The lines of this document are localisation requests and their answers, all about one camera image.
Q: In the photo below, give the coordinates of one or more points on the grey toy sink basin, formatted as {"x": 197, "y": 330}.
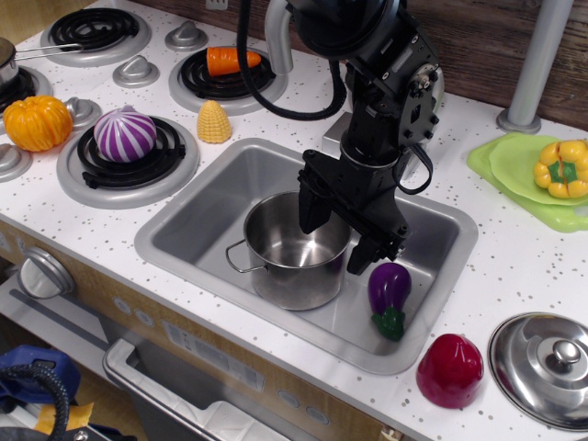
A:
{"x": 198, "y": 236}

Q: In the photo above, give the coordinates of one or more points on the grey oven dial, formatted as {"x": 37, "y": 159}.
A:
{"x": 42, "y": 276}

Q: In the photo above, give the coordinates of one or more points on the stainless steel pot lid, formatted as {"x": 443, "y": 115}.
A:
{"x": 539, "y": 362}

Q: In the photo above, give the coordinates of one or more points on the black burner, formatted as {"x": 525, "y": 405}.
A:
{"x": 88, "y": 177}
{"x": 28, "y": 82}
{"x": 95, "y": 37}
{"x": 191, "y": 85}

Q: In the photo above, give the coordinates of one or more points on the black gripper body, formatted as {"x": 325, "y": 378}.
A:
{"x": 363, "y": 196}

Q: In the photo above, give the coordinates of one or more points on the yellow tape piece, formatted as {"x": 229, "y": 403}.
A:
{"x": 79, "y": 416}

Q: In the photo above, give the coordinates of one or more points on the front left black burner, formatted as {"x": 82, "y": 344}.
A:
{"x": 28, "y": 82}

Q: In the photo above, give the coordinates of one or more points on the red toy pepper half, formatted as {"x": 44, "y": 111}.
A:
{"x": 451, "y": 371}

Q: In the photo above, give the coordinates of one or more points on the silver toy faucet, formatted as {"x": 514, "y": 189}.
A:
{"x": 278, "y": 41}

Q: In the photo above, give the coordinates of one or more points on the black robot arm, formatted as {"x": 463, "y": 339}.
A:
{"x": 392, "y": 69}

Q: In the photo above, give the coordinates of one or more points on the light green plate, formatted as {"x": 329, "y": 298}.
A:
{"x": 542, "y": 169}

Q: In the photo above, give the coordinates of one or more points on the orange toy carrot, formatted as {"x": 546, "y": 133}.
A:
{"x": 222, "y": 61}

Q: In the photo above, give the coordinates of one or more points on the blue clamp object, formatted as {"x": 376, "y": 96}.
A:
{"x": 36, "y": 375}

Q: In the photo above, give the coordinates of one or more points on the purple striped toy onion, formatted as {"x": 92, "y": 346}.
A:
{"x": 125, "y": 135}

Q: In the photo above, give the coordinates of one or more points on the rear left black burner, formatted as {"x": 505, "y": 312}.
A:
{"x": 95, "y": 37}

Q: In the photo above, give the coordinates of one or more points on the purple toy eggplant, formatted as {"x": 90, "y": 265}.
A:
{"x": 389, "y": 286}

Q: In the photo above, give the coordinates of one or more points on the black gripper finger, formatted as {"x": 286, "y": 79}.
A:
{"x": 314, "y": 210}
{"x": 368, "y": 250}

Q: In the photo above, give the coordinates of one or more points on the yellow toy bell pepper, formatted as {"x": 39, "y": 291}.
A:
{"x": 561, "y": 169}

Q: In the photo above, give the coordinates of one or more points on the rear right black burner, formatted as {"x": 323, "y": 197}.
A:
{"x": 191, "y": 85}

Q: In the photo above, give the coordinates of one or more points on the small steel saucepan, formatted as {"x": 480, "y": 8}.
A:
{"x": 10, "y": 55}

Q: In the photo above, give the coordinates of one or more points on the grey vertical post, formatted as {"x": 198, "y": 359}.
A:
{"x": 548, "y": 31}

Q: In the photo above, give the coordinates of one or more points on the orange toy pumpkin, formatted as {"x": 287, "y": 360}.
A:
{"x": 38, "y": 123}

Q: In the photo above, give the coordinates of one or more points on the light green cutting board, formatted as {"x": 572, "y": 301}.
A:
{"x": 565, "y": 218}

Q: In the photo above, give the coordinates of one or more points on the front right black burner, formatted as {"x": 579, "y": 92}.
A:
{"x": 88, "y": 177}

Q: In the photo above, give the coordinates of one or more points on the yellow toy corn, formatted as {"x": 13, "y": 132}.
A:
{"x": 213, "y": 125}

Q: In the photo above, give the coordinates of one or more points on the grey oven door handle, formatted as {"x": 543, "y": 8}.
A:
{"x": 220, "y": 421}

